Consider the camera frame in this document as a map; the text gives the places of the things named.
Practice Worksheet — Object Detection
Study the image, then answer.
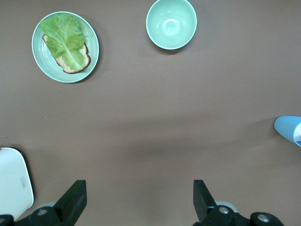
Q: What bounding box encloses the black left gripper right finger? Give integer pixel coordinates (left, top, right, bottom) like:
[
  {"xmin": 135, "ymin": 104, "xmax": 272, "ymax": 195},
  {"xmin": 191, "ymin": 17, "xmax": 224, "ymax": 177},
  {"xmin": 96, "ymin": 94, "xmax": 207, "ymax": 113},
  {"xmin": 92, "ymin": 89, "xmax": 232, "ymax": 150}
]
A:
[{"xmin": 192, "ymin": 179, "xmax": 283, "ymax": 226}]

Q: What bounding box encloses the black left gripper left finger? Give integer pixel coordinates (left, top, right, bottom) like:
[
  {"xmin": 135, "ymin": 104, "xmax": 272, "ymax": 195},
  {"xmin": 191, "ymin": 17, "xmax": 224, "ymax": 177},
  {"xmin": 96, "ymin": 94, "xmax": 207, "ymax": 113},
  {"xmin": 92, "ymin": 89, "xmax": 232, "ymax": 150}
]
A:
[{"xmin": 0, "ymin": 179, "xmax": 88, "ymax": 226}]

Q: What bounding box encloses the blue cup with white filling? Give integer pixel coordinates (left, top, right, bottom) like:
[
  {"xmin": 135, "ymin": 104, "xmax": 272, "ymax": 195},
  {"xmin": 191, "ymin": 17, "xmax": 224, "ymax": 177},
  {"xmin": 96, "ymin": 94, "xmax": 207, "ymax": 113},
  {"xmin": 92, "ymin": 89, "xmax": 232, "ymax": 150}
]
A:
[{"xmin": 274, "ymin": 115, "xmax": 301, "ymax": 147}]

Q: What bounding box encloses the white toaster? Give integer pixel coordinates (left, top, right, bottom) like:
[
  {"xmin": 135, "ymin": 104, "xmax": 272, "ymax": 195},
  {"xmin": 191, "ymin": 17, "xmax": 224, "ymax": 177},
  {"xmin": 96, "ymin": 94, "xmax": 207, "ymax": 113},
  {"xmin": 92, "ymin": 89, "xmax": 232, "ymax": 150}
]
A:
[{"xmin": 0, "ymin": 147, "xmax": 34, "ymax": 219}]

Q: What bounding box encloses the toasted bread slice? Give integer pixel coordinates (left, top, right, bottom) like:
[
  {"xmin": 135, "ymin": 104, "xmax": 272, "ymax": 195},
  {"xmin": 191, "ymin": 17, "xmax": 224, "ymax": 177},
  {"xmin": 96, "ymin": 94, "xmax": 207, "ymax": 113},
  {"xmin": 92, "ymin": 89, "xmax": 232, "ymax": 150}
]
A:
[{"xmin": 41, "ymin": 34, "xmax": 92, "ymax": 74}]

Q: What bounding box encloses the light green plate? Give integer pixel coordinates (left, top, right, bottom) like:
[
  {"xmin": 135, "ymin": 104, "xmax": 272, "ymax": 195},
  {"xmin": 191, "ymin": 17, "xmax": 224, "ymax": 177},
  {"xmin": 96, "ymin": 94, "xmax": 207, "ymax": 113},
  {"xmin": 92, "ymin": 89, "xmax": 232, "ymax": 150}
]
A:
[{"xmin": 32, "ymin": 11, "xmax": 100, "ymax": 84}]

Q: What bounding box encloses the green lettuce leaf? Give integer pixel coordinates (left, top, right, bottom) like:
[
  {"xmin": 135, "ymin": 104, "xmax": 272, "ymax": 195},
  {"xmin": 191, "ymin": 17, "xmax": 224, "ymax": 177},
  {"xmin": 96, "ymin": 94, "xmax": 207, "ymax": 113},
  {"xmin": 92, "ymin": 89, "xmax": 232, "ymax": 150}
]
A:
[{"xmin": 39, "ymin": 13, "xmax": 85, "ymax": 71}]

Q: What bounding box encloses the light green bowl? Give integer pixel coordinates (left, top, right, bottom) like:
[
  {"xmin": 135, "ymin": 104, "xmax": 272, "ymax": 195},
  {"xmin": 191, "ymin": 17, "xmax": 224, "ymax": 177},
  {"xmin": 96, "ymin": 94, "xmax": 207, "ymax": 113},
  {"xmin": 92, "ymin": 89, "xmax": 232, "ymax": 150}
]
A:
[{"xmin": 145, "ymin": 0, "xmax": 198, "ymax": 50}]

